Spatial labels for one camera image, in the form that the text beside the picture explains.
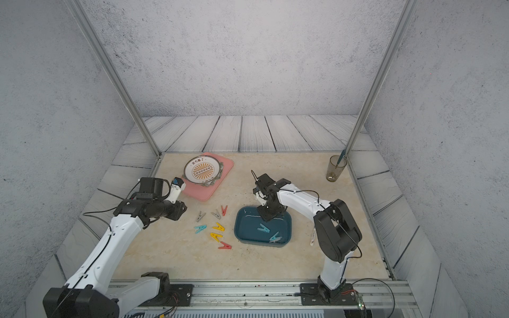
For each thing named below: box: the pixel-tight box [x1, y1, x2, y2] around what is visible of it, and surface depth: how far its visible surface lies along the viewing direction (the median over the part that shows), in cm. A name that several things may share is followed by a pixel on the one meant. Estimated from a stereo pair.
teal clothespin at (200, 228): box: [193, 224, 208, 235], surface depth 92 cm
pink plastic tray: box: [181, 152, 235, 203], surface depth 107 cm
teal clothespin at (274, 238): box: [269, 231, 283, 243], surface depth 88 cm
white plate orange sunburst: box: [183, 155, 221, 184], surface depth 113 cm
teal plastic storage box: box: [233, 206, 293, 248], surface depth 90 cm
